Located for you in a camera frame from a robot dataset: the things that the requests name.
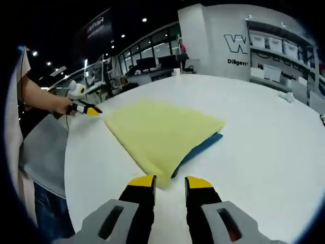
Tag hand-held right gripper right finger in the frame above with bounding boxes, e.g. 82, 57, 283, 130
184, 175, 275, 244

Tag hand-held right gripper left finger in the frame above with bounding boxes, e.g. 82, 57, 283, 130
75, 174, 157, 244

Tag yellow and black garment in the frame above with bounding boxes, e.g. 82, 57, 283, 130
103, 98, 227, 190

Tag blue template mat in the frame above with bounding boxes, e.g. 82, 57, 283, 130
170, 132, 224, 178

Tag hanging red garment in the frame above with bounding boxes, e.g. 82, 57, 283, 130
177, 35, 189, 55

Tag person's left hand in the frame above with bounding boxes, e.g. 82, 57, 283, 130
50, 98, 76, 119

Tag black equipment stand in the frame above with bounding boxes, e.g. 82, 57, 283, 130
100, 54, 115, 100

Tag grey cloth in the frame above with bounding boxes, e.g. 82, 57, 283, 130
20, 113, 69, 200

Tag person's blue jeans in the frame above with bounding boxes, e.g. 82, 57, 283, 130
32, 181, 76, 241

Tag dark hanging banner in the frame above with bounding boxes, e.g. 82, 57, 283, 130
85, 9, 114, 50

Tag black computer monitor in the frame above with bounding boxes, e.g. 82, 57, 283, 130
136, 57, 157, 71
157, 55, 178, 68

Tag office desk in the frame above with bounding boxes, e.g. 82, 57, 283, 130
126, 67, 183, 87

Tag person's white shirt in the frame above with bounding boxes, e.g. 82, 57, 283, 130
4, 47, 39, 229

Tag group of ceiling spotlights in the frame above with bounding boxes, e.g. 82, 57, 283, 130
31, 17, 148, 67

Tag crumpled white cloth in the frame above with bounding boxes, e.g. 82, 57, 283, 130
278, 91, 296, 103

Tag grey metal shelving unit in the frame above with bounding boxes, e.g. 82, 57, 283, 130
245, 19, 318, 92
304, 45, 325, 107

